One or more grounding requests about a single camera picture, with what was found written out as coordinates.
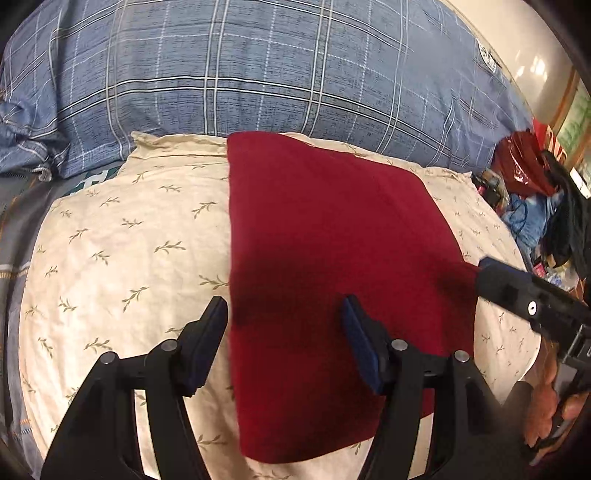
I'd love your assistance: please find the black garment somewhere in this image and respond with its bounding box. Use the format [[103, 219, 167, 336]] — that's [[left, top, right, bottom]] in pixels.
[[540, 150, 591, 268]]

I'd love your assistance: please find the blue plaid quilt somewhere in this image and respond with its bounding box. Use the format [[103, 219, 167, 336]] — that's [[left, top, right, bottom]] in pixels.
[[0, 0, 534, 181]]

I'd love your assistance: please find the blue cloth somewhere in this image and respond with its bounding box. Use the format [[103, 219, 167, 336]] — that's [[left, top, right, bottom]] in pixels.
[[503, 191, 561, 245]]

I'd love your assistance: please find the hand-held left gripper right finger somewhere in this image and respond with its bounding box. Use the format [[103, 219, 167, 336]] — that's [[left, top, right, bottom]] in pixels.
[[341, 295, 523, 480]]

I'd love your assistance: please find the wooden framed green picture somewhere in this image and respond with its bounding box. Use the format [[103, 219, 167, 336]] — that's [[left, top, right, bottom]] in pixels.
[[551, 69, 591, 158]]

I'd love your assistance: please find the person's right hand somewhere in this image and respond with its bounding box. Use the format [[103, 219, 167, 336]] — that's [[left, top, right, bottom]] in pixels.
[[525, 355, 591, 450]]

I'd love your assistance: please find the cream leaf print pillow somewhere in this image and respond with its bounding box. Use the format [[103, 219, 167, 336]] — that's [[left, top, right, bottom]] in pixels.
[[18, 131, 543, 480]]

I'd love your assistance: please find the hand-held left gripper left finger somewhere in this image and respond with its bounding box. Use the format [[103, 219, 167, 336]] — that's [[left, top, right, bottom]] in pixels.
[[41, 296, 229, 480]]

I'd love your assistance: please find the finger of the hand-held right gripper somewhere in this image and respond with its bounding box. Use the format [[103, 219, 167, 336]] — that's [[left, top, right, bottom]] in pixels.
[[475, 257, 591, 345]]

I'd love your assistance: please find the red plastic bag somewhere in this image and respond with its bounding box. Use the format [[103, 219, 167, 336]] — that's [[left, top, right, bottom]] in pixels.
[[492, 130, 557, 197]]

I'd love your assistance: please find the dark red garment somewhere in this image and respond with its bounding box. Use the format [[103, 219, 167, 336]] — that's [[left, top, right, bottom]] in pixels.
[[226, 131, 481, 464]]

